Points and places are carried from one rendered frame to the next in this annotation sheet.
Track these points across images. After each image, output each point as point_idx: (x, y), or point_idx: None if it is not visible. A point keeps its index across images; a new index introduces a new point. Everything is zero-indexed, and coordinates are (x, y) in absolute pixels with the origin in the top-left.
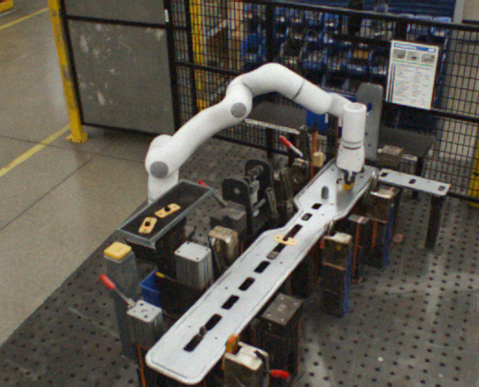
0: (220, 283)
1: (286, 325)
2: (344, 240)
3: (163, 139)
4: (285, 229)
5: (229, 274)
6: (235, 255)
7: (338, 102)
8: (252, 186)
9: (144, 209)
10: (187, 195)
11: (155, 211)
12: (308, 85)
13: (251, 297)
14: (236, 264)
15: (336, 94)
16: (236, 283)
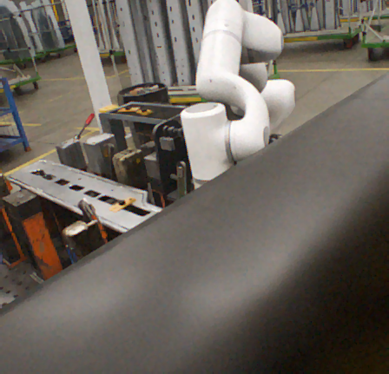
0: (88, 176)
1: (3, 200)
2: (67, 227)
3: (270, 81)
4: (142, 204)
5: (95, 179)
6: (123, 181)
7: (243, 102)
8: (160, 139)
9: (153, 104)
10: (164, 114)
11: (148, 108)
12: (207, 41)
13: (57, 190)
14: (104, 180)
15: (241, 83)
16: (81, 182)
